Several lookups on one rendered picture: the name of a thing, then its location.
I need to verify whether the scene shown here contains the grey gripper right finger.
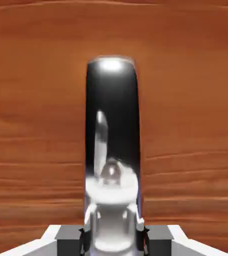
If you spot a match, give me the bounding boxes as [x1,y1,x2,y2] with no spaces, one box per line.
[137,224,228,256]

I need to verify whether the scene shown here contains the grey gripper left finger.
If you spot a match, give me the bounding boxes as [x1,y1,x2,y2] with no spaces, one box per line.
[0,224,91,256]

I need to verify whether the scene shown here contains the brown wooden cabinet door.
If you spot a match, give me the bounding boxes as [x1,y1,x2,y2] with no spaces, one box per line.
[0,0,228,256]

